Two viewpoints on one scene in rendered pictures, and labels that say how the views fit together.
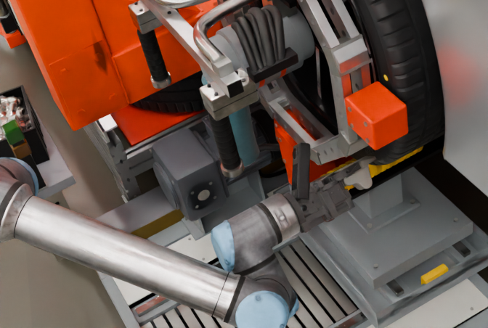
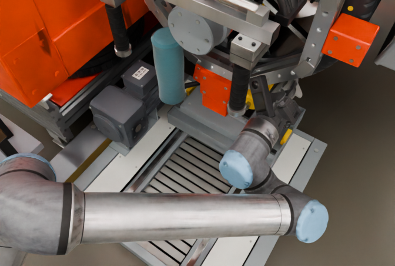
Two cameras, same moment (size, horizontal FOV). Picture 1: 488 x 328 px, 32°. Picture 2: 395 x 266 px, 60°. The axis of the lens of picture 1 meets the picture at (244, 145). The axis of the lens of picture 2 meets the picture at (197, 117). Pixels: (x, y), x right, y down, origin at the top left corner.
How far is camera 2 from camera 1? 1.09 m
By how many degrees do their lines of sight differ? 27
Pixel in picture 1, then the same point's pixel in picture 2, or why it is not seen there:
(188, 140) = (116, 93)
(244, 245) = (256, 166)
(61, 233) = (135, 222)
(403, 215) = not seen: hidden behind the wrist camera
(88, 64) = (35, 50)
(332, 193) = (288, 107)
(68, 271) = not seen: hidden behind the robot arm
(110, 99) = (56, 76)
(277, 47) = not seen: outside the picture
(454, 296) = (291, 144)
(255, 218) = (256, 142)
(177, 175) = (122, 120)
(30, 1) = not seen: outside the picture
